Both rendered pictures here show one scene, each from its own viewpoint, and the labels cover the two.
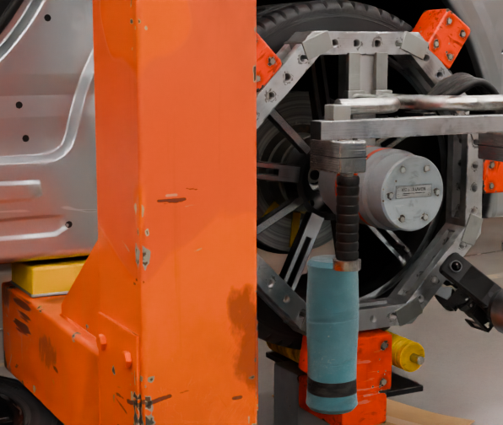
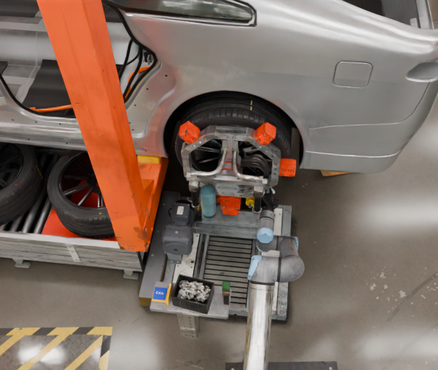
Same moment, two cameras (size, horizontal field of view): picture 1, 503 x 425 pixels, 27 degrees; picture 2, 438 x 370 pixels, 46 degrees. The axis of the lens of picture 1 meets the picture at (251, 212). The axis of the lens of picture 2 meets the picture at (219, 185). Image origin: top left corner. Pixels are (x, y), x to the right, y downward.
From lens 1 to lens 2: 2.40 m
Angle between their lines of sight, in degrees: 53
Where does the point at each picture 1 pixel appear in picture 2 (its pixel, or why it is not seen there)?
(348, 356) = (208, 212)
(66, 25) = (141, 107)
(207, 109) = (120, 200)
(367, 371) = (231, 205)
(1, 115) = not seen: hidden behind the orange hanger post
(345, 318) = (206, 205)
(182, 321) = (122, 228)
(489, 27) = (303, 122)
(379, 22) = (248, 122)
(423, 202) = (231, 190)
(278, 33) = (207, 121)
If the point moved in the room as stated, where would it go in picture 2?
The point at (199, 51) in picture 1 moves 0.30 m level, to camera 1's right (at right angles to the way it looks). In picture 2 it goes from (116, 191) to (164, 221)
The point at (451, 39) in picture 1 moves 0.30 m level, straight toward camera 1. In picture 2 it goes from (265, 139) to (224, 171)
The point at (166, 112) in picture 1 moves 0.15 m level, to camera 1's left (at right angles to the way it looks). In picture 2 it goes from (109, 200) to (87, 186)
